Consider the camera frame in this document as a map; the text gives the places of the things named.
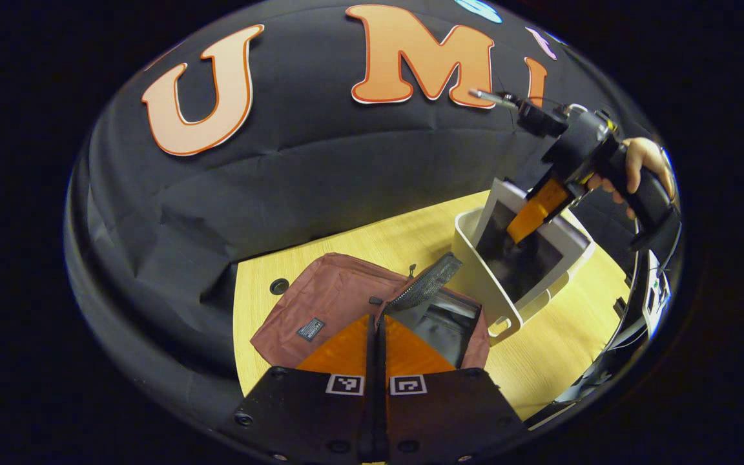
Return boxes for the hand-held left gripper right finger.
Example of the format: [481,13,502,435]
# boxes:
[380,315,529,463]

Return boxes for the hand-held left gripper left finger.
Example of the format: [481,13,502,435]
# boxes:
[229,315,380,463]

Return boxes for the black and white book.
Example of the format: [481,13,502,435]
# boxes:
[475,180,592,311]

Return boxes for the white bookshelf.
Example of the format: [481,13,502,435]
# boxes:
[451,178,595,346]

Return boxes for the maroon schoolbag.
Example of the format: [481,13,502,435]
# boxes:
[251,252,490,372]

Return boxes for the white electronic device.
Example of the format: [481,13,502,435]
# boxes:
[640,249,672,340]

